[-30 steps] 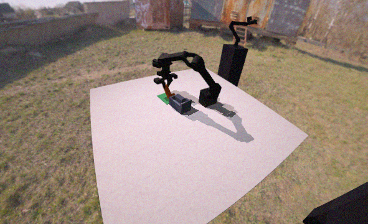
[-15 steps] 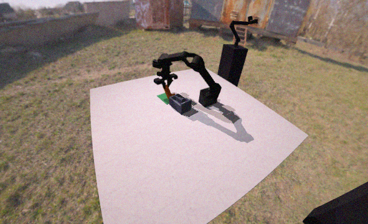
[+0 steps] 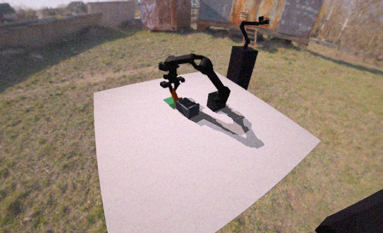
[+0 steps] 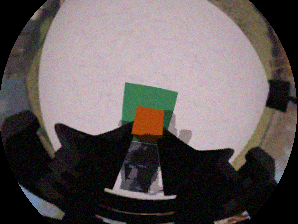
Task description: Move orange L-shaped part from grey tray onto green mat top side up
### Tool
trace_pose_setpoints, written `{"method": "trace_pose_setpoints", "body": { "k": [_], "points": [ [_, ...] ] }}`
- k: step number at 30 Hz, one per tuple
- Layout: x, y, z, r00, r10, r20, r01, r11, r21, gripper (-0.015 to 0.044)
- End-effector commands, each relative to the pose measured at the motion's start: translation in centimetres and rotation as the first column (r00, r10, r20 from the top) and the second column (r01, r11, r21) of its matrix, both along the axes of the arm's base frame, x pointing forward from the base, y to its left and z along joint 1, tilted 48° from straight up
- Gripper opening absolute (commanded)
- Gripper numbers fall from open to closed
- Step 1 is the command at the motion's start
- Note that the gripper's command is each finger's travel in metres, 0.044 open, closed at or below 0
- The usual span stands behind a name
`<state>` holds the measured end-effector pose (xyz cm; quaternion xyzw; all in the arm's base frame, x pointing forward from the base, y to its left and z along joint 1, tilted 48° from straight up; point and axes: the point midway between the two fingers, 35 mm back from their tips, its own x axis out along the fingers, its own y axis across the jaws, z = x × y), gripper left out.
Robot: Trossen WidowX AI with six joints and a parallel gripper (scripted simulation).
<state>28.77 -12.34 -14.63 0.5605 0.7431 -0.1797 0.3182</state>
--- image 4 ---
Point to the orange l-shaped part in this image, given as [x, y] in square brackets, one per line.
[149, 124]

